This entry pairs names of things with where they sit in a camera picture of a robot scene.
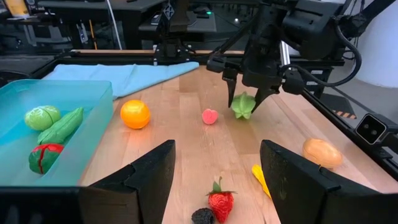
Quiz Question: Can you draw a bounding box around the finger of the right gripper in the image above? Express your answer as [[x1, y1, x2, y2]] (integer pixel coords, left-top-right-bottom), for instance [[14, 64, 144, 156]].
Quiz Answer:
[[222, 68, 239, 108], [252, 86, 280, 113]]

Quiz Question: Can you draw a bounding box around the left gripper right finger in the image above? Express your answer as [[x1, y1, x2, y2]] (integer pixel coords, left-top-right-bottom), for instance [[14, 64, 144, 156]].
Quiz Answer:
[[260, 139, 382, 224]]

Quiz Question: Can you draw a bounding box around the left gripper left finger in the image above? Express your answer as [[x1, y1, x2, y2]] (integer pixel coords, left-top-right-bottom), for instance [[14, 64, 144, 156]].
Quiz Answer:
[[79, 139, 177, 224]]

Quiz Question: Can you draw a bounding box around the light green toy starfruit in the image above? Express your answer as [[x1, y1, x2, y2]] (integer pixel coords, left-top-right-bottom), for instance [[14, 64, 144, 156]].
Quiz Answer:
[[230, 91, 257, 120]]

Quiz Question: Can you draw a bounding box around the pink toy peach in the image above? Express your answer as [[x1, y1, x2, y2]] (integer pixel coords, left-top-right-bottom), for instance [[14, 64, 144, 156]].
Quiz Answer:
[[201, 108, 220, 126]]

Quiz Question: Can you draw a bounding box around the black toy blackberry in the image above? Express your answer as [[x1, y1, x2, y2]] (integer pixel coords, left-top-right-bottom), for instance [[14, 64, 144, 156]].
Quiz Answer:
[[190, 207, 216, 224]]

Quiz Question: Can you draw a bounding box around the small leafy toy strawberry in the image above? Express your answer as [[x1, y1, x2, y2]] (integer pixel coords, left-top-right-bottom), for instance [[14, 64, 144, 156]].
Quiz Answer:
[[205, 176, 238, 224]]

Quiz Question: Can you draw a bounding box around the smooth orange toy fruit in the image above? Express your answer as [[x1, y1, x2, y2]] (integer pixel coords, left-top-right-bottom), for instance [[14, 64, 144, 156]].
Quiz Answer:
[[119, 99, 152, 130]]

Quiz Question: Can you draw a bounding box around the red strawberry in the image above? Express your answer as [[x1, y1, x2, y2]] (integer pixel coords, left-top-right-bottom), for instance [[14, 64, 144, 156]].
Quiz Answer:
[[28, 142, 65, 175]]

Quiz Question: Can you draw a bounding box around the green cucumber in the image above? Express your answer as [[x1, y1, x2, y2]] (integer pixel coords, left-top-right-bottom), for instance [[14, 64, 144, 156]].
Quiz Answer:
[[37, 107, 85, 146]]

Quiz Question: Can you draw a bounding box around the green toy cabbage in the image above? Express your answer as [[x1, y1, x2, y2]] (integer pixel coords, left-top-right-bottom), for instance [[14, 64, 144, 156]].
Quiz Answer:
[[24, 105, 62, 131]]

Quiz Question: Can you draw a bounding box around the teal translucent tupperware container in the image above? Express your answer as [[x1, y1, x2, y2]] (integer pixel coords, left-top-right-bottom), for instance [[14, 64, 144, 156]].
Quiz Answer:
[[0, 79, 114, 187]]

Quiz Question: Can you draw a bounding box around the tan toy potato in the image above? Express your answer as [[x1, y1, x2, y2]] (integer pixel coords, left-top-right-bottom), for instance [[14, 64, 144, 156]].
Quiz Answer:
[[302, 138, 344, 170]]

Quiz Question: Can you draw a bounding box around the yellow toy pepper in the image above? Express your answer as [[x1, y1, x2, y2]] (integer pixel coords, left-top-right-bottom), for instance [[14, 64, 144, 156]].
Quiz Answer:
[[251, 164, 272, 200]]

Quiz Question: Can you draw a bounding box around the light blue cloth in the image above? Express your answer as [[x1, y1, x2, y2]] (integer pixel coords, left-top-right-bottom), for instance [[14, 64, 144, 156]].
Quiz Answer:
[[42, 61, 200, 101]]

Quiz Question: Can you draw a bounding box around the white rod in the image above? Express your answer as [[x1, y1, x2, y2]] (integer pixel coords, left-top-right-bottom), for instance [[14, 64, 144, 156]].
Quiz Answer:
[[105, 0, 124, 50]]

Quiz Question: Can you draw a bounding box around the yellow pole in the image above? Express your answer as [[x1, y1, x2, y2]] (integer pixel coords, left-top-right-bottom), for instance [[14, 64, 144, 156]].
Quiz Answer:
[[88, 20, 98, 50]]

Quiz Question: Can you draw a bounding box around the black desk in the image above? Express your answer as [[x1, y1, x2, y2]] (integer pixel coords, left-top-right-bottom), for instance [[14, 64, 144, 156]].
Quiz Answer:
[[37, 0, 169, 50]]

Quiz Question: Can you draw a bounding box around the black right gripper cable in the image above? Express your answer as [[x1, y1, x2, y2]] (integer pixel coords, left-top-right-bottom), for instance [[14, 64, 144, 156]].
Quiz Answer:
[[281, 18, 363, 88]]

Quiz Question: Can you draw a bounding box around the black table-level camera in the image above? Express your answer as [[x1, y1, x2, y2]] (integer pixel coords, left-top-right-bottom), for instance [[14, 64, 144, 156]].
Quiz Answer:
[[355, 113, 398, 147]]

